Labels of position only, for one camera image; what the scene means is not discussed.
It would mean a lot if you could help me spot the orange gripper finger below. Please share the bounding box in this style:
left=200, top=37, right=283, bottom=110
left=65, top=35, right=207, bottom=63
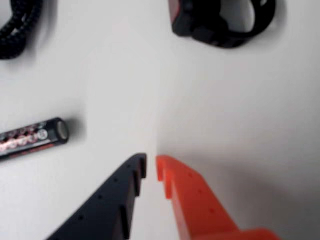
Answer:
left=155, top=154, right=281, bottom=240

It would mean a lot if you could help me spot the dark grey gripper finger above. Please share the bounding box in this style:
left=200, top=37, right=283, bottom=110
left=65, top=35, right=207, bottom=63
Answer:
left=46, top=153, right=148, bottom=240

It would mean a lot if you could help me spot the black battery with red print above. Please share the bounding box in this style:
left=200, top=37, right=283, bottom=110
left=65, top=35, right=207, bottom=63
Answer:
left=0, top=117, right=70, bottom=161

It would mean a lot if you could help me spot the black plastic ring clip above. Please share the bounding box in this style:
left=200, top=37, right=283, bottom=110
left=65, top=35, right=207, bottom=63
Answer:
left=167, top=0, right=277, bottom=49

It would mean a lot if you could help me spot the black coiled usb cable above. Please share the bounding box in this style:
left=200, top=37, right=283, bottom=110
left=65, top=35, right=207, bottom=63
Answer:
left=0, top=0, right=44, bottom=61

